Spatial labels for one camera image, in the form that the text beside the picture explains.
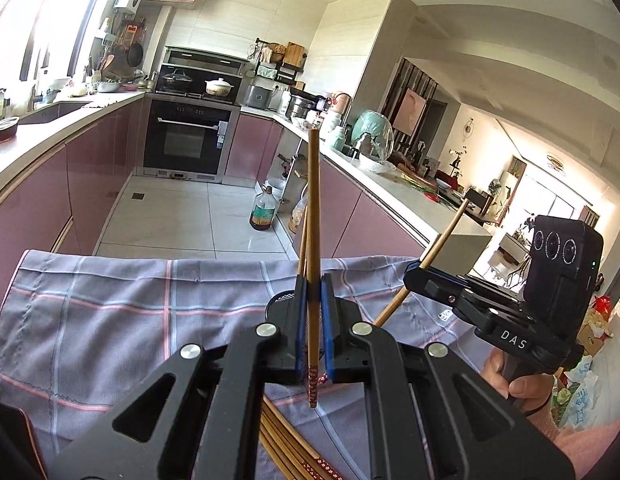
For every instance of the black mesh utensil holder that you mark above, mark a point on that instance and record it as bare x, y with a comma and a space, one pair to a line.
282, 301

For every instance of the stainless steel pot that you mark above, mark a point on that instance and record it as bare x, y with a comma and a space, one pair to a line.
300, 107

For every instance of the bunch of wooden chopsticks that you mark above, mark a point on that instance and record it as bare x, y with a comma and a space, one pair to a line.
285, 440

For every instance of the black wok with lid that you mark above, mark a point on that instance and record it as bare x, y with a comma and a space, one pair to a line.
177, 80

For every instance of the framed wall picture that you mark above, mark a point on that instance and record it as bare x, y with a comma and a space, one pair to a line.
409, 110

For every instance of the silver rice cooker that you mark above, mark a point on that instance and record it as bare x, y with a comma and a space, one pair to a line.
257, 96

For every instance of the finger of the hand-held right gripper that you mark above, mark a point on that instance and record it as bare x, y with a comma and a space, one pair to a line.
447, 272
430, 287

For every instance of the white plastic bag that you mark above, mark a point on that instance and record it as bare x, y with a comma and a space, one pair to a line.
582, 395

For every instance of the pink kettle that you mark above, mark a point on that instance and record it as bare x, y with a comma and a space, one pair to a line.
341, 102

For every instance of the cooking oil bottle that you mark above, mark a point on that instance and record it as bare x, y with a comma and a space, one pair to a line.
262, 210

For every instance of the dark red bowl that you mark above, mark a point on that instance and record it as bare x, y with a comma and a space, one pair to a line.
5, 130

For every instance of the white casserole pot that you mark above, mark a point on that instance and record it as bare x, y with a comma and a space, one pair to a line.
220, 87

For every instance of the grey checked cloth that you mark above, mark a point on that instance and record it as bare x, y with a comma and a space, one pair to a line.
115, 320

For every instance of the white bowl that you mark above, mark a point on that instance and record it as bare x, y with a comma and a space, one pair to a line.
375, 164

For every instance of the black built-in oven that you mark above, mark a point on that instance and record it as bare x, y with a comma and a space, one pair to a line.
185, 140

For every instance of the cardboard box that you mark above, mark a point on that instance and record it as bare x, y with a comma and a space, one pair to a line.
592, 337

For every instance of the mint green appliance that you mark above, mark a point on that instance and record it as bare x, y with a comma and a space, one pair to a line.
367, 127

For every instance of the black range hood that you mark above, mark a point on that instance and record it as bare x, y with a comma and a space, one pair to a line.
205, 57

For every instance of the kitchen window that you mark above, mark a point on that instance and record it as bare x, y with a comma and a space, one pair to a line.
40, 20

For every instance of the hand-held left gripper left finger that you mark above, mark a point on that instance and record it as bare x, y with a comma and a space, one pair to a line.
303, 325

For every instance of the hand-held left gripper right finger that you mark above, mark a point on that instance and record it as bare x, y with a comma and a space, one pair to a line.
328, 330

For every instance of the wall clock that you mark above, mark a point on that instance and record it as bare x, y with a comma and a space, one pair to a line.
468, 127

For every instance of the black wall rack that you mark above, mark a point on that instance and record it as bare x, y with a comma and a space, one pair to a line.
280, 62

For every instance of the person's right hand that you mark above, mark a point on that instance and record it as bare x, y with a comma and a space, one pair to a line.
532, 392

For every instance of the pink lower cabinet run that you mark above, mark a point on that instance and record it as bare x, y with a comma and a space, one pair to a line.
90, 170

